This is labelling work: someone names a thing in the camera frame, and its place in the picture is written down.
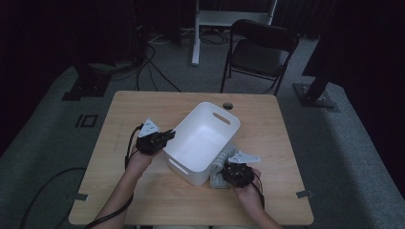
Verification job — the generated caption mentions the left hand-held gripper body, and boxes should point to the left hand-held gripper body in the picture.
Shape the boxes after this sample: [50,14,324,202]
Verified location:
[135,117,169,156]

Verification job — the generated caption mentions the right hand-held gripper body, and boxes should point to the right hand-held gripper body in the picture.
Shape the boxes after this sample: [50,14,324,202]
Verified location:
[220,150,262,189]

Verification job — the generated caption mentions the grey knitted cloth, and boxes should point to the grey knitted cloth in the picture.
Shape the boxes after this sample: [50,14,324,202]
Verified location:
[208,145,239,190]

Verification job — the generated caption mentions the white plastic bin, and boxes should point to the white plastic bin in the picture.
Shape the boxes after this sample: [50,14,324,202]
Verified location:
[162,101,242,187]

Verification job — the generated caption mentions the person's right hand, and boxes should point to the person's right hand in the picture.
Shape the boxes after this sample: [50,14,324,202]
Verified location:
[233,168,265,209]

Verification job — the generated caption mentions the person's left hand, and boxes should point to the person's left hand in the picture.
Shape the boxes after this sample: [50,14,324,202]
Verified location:
[125,148,158,179]

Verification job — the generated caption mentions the black stand with square base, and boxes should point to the black stand with square base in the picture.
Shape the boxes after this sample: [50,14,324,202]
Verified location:
[60,61,113,102]

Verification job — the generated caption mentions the black slanted stand with base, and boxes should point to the black slanted stand with base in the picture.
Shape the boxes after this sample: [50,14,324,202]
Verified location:
[292,37,341,114]

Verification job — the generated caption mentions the black folding chair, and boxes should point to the black folding chair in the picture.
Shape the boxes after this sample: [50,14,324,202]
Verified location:
[220,18,301,97]

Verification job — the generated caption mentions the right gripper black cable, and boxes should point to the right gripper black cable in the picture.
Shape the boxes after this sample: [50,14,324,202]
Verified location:
[252,173,266,212]

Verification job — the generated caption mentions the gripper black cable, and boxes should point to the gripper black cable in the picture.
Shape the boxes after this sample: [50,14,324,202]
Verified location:
[252,173,266,212]
[19,123,145,229]

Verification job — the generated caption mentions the black floor cable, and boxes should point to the black floor cable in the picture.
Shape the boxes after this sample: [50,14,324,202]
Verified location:
[135,44,183,94]

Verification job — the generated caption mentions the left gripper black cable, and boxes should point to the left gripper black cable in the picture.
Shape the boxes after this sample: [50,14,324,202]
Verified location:
[19,123,145,229]

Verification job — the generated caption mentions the white metal desk frame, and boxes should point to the white metal desk frame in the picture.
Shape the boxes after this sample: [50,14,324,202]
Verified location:
[191,0,279,67]

